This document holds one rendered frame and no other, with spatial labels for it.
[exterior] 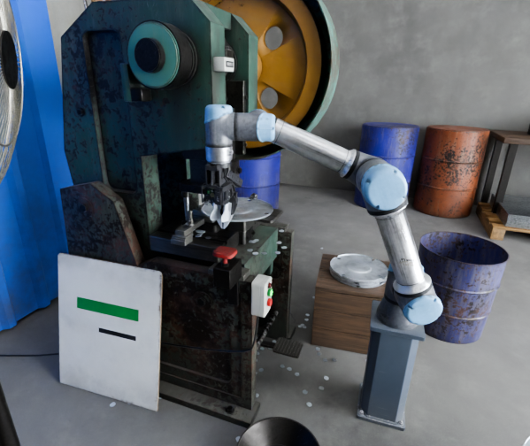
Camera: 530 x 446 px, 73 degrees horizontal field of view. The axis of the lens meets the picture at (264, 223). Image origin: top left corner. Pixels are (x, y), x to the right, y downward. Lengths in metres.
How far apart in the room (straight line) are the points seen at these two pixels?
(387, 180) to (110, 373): 1.35
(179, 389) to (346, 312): 0.84
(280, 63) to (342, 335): 1.32
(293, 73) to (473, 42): 3.14
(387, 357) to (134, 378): 1.01
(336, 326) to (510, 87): 3.45
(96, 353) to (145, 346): 0.25
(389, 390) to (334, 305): 0.47
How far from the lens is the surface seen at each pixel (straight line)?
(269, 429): 1.57
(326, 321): 1.89
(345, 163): 1.15
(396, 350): 1.47
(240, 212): 1.42
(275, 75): 1.72
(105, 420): 1.75
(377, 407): 1.66
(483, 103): 4.64
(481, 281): 2.06
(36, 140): 2.33
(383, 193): 1.03
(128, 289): 1.54
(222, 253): 1.14
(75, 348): 1.83
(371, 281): 1.82
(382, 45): 4.60
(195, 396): 1.70
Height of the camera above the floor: 1.26
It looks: 21 degrees down
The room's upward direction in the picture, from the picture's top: 1 degrees clockwise
